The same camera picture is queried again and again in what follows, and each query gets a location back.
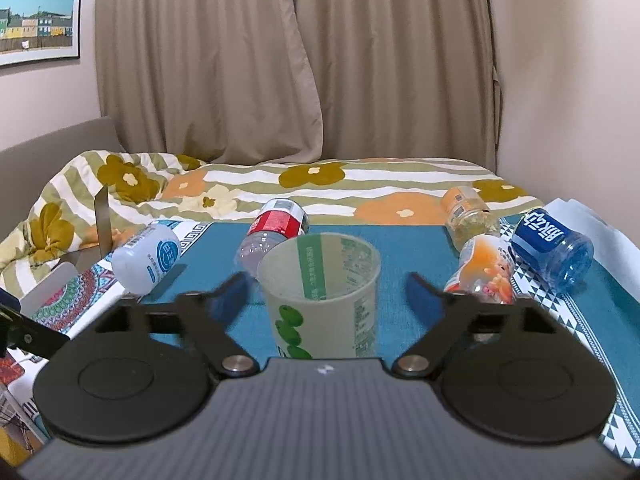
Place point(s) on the framed wall picture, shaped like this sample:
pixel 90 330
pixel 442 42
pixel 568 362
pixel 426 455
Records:
pixel 35 15

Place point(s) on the red label clear bottle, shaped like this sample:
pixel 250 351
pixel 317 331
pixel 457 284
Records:
pixel 274 232

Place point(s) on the open cardboard box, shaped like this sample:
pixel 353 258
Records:
pixel 102 220

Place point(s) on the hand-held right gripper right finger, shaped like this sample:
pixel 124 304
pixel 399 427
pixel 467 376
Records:
pixel 421 292

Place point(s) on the blue label clear bottle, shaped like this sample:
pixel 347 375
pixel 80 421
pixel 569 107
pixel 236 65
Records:
pixel 550 247

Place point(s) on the orange label clear jar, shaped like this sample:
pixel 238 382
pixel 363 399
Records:
pixel 467 210

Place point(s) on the translucent green print cup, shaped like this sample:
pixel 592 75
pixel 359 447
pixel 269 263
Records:
pixel 320 305

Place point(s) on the white paper sheet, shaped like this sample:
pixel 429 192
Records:
pixel 590 220

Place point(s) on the floral striped blanket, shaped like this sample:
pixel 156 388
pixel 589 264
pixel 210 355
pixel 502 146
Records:
pixel 350 180

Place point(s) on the colourful mandala print mat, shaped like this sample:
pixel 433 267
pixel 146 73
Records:
pixel 75 290

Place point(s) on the grey sofa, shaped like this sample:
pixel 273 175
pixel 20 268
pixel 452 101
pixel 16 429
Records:
pixel 50 145

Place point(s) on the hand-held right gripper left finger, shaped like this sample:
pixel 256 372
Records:
pixel 226 296

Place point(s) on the beige curtain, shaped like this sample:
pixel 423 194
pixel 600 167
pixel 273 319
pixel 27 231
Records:
pixel 200 60
pixel 400 60

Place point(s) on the white plastic bottle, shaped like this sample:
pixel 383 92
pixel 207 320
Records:
pixel 145 260

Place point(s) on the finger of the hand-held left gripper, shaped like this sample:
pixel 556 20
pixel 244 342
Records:
pixel 35 336

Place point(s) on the orange print clear bottle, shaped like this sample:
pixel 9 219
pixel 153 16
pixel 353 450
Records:
pixel 482 267

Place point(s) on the blue patterned tablecloth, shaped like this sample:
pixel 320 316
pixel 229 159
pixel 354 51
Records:
pixel 400 245

